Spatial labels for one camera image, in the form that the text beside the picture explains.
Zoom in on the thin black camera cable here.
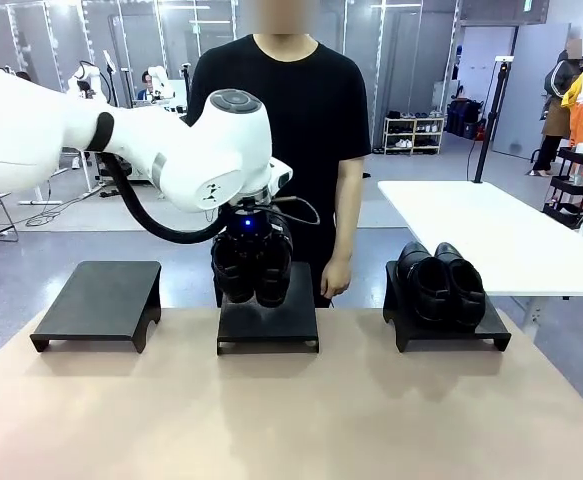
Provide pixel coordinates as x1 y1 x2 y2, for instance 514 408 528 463
250 195 321 227

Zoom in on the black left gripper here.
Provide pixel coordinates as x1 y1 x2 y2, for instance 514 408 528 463
214 200 293 252

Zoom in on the black luggage bag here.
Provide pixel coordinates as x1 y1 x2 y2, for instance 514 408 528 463
445 98 483 141

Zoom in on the bystander in dark jacket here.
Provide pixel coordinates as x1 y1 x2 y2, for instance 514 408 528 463
524 38 583 178

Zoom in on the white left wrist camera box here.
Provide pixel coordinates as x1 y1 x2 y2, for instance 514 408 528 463
266 157 295 195

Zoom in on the black utility cart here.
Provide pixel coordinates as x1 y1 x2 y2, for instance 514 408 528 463
542 144 583 232

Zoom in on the thick black left arm hose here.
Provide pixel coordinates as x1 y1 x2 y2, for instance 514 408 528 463
99 151 232 246

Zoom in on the black slanted shoe stand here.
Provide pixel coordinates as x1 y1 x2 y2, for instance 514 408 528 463
216 261 320 356
383 260 513 354
29 260 163 355

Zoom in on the person's left forearm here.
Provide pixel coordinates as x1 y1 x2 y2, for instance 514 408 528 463
326 153 366 264

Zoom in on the white side table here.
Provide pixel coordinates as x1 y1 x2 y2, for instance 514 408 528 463
376 179 583 326

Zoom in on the person in black t-shirt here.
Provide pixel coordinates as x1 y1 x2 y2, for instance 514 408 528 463
186 0 372 309

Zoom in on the person's left hand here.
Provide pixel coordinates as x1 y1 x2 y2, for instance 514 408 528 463
320 255 353 299

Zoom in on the black stand with white head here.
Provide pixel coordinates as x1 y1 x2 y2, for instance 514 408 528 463
101 48 122 109

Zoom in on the black tripod pole white head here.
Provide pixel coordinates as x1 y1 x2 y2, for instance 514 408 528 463
472 56 516 184

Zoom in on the wooden shoe rack with shoes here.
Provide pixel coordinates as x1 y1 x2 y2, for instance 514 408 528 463
383 110 445 156

